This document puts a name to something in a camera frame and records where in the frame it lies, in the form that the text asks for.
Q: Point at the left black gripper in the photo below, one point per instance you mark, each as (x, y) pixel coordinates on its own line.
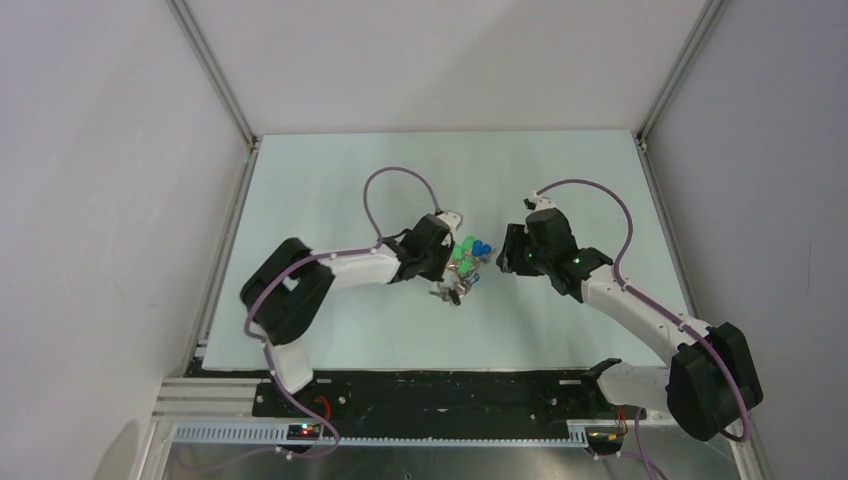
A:
(436, 273)

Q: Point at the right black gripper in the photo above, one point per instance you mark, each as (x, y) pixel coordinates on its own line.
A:
(509, 259)

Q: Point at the keyring with coloured keys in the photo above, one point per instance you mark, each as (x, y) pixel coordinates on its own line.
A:
(462, 270)

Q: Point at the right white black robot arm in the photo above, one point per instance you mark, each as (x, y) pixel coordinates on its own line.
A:
(707, 383)

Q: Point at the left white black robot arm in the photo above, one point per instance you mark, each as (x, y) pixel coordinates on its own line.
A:
(285, 294)

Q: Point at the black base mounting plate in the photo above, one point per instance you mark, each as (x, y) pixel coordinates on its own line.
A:
(446, 405)

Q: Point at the right controller board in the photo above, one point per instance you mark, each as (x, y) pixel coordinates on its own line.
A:
(604, 439)

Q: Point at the controller board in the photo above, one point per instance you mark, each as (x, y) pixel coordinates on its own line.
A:
(604, 439)
(303, 432)

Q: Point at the left controller board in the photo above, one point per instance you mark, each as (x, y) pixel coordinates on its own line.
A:
(303, 432)

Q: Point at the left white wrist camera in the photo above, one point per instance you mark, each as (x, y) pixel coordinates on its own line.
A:
(452, 219)

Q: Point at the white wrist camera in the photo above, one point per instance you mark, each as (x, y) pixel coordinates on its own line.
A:
(452, 219)
(535, 202)

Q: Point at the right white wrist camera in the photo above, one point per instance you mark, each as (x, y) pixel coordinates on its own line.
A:
(535, 202)

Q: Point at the aluminium frame rail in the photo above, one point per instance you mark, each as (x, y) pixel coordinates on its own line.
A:
(229, 399)

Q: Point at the right aluminium corner post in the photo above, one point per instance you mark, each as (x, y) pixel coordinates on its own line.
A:
(696, 39)

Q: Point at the aluminium corner post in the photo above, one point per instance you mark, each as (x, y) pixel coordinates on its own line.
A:
(193, 33)
(696, 39)

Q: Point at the left aluminium corner post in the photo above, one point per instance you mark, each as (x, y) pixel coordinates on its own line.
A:
(193, 33)

